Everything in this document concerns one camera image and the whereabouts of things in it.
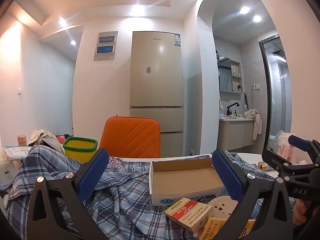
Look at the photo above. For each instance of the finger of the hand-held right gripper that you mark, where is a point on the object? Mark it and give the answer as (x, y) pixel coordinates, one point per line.
(275, 161)
(297, 141)

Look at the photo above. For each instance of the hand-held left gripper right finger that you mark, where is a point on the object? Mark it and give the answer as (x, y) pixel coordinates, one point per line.
(227, 175)

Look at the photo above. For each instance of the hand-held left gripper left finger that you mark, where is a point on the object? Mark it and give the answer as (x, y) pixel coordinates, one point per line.
(92, 175)

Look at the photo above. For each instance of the beige round perforated disc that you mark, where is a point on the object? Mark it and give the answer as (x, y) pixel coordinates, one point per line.
(222, 205)

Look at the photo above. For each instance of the cardboard box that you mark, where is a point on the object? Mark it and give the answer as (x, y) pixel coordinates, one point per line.
(182, 180)

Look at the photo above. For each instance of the yellow cigarette pack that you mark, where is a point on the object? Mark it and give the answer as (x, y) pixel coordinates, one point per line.
(220, 228)

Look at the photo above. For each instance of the red and gold cigarette pack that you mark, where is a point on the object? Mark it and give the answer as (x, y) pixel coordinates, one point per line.
(187, 212)

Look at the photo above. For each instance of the person's right hand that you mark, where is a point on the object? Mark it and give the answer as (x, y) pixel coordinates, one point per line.
(301, 211)

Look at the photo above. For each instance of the gold foil pack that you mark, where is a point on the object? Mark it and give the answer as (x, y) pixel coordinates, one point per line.
(263, 166)

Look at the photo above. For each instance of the yellow bin with green rim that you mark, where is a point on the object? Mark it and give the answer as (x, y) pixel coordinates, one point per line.
(80, 147)

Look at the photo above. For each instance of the beige vanity cabinet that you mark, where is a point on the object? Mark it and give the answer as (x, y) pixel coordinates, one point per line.
(235, 135)

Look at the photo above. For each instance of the blue plaid cloth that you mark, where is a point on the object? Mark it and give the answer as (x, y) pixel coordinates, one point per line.
(130, 195)

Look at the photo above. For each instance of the pink towel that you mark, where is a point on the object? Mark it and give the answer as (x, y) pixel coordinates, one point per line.
(253, 120)

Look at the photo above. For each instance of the red cloth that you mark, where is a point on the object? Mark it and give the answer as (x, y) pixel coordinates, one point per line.
(60, 138)

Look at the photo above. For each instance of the orange padded chair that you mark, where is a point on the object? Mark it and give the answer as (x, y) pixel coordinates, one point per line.
(130, 137)

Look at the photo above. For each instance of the pile of light clothes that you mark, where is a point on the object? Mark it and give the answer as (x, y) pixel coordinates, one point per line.
(43, 137)

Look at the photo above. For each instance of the black hanging brush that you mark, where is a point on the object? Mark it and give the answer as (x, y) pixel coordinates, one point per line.
(245, 101)

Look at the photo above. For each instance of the black faucet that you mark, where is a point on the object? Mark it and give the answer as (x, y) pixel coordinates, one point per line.
(231, 107)

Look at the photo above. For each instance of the pink bottle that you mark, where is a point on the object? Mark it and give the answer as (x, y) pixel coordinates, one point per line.
(21, 140)

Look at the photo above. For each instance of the white printed box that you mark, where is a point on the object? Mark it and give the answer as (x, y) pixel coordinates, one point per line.
(15, 152)

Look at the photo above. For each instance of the bathroom mirror cabinet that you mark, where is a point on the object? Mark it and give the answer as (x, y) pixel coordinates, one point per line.
(228, 75)

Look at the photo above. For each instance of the beige refrigerator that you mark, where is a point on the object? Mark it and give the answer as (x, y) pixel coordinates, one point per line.
(155, 85)

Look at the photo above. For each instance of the teal hanging cloth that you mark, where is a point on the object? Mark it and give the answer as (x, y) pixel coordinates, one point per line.
(217, 57)

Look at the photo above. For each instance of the pink fridge sticker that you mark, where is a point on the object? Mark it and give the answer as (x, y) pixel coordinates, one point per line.
(148, 70)

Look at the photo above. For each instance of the white fridge label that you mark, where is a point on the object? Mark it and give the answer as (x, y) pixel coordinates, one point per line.
(177, 40)

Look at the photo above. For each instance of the white wall outlet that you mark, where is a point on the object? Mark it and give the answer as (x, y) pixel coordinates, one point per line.
(255, 87)

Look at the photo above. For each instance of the black door frame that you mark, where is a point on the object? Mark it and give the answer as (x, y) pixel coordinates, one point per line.
(265, 80)

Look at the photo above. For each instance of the grey wall panel cover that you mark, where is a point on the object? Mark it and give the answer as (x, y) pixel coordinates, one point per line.
(106, 46)

